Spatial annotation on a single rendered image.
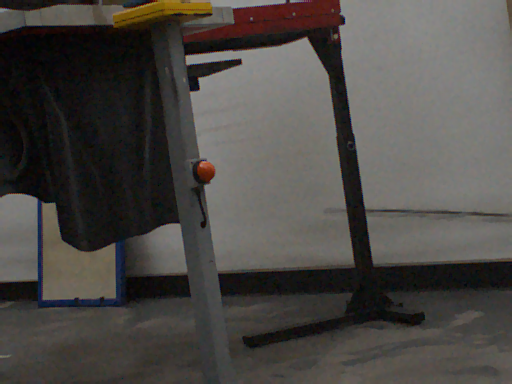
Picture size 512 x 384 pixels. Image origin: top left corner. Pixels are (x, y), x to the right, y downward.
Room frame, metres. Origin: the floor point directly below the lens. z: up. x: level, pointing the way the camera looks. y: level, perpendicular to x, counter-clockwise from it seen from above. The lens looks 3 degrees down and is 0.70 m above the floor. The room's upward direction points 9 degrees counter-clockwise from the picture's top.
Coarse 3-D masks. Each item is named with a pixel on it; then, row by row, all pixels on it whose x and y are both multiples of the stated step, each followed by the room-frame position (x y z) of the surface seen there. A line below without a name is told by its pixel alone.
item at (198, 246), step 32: (160, 32) 1.85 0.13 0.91; (160, 64) 1.86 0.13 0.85; (160, 96) 1.86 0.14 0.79; (192, 128) 1.86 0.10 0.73; (192, 160) 1.83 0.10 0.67; (192, 192) 1.84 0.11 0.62; (192, 224) 1.84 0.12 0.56; (192, 256) 1.85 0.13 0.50; (192, 288) 1.86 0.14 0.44; (224, 352) 1.86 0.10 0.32
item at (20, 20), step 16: (0, 16) 1.88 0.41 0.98; (16, 16) 1.86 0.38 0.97; (32, 16) 1.86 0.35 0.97; (48, 16) 1.89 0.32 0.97; (64, 16) 1.92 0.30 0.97; (80, 16) 1.95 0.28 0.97; (96, 16) 1.98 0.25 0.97; (112, 16) 2.01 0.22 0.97; (224, 16) 2.27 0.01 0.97; (0, 32) 1.89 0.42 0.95; (16, 32) 1.91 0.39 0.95; (192, 32) 2.35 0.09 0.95
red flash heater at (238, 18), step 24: (312, 0) 3.34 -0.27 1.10; (336, 0) 3.37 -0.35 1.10; (240, 24) 3.25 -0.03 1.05; (264, 24) 3.28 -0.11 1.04; (288, 24) 3.31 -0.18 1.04; (312, 24) 3.34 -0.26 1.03; (336, 24) 3.37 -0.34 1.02; (192, 48) 3.56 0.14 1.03; (216, 48) 3.57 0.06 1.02; (240, 48) 3.70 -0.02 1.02
